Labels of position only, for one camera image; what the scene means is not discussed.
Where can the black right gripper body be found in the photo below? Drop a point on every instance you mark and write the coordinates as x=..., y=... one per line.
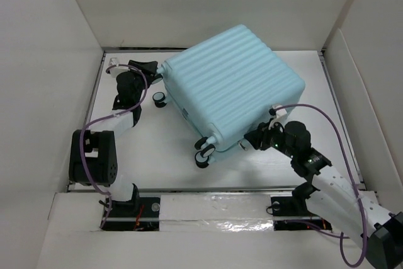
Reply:
x=271, y=137

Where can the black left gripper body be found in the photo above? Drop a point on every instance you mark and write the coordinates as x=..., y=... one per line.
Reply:
x=147, y=73

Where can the light blue hard-shell suitcase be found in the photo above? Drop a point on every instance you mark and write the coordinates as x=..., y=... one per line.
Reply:
x=225, y=87

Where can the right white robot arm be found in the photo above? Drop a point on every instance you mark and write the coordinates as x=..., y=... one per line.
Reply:
x=331, y=196

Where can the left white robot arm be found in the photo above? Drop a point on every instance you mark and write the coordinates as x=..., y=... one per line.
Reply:
x=93, y=158

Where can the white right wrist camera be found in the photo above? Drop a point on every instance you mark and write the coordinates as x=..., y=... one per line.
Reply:
x=278, y=111

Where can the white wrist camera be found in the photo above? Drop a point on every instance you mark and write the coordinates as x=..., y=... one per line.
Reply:
x=113, y=66
x=278, y=111

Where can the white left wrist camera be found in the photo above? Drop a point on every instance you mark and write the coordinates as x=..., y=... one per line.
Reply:
x=113, y=66

